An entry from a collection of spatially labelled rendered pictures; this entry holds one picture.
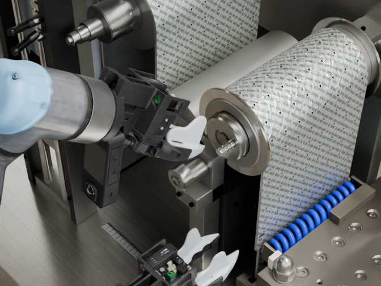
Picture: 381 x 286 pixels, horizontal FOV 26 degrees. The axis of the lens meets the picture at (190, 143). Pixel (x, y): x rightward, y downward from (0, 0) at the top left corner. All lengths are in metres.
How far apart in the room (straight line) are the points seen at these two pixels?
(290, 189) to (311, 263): 0.13
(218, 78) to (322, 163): 0.22
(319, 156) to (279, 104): 0.17
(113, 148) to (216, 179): 0.35
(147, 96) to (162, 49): 0.34
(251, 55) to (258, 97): 0.21
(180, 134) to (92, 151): 0.12
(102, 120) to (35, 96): 0.11
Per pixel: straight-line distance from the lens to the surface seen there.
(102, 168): 0.99
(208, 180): 1.29
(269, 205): 1.31
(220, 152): 1.19
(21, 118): 0.83
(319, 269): 1.35
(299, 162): 1.31
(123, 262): 1.51
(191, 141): 1.06
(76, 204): 1.54
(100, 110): 0.90
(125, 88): 0.94
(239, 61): 1.38
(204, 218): 1.36
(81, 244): 1.55
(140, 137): 0.98
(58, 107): 0.86
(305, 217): 1.40
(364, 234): 1.41
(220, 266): 1.24
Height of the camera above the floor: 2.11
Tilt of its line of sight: 45 degrees down
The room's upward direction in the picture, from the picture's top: straight up
